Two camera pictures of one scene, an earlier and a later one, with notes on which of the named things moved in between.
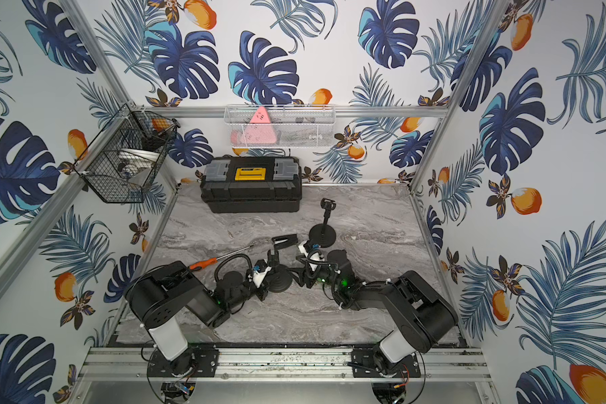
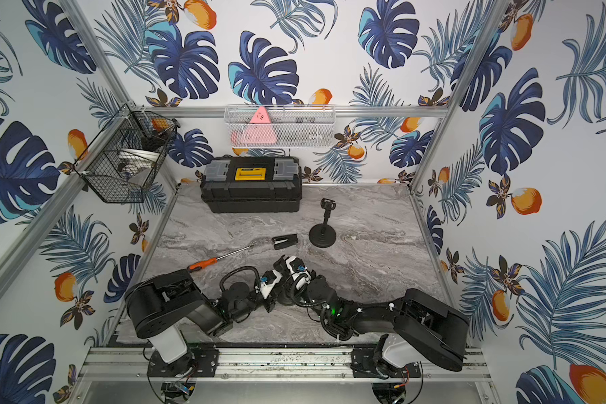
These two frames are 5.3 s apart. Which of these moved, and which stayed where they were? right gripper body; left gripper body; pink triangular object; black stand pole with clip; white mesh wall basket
Moved: right gripper body; left gripper body
Stayed: pink triangular object; white mesh wall basket; black stand pole with clip
